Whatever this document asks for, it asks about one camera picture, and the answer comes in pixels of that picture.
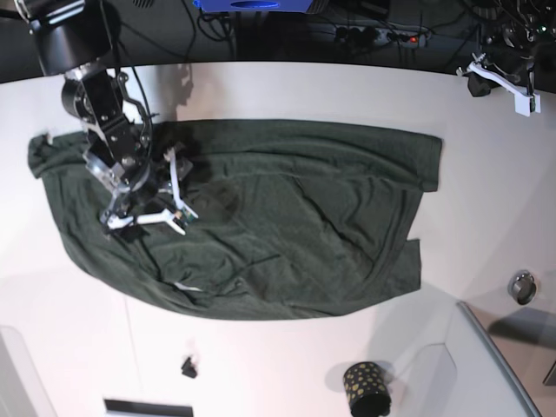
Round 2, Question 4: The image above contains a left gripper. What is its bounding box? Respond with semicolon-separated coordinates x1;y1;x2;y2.
455;47;537;97

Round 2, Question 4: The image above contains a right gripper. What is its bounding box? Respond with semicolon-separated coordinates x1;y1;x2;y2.
99;145;199;236

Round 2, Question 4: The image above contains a dark green t-shirt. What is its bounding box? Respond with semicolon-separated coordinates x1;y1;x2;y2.
28;120;443;321

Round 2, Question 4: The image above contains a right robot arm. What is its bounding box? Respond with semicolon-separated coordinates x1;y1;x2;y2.
14;1;199;235

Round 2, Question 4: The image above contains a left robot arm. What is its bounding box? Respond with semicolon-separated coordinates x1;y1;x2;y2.
457;1;555;103

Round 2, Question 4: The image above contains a small black plastic clip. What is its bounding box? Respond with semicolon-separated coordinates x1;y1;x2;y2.
181;356;198;379

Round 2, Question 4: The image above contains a blue plastic box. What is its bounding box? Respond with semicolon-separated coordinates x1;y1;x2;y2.
192;0;313;13

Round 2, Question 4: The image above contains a round metal table grommet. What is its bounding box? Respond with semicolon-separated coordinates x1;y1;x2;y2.
507;269;538;306

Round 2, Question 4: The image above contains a white rectangular table slot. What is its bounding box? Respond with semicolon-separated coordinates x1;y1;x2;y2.
103;399;194;417

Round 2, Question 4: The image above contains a black cup with gold dots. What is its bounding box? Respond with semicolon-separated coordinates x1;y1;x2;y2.
342;361;392;417

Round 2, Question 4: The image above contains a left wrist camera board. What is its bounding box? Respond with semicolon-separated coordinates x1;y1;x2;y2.
514;93;541;117

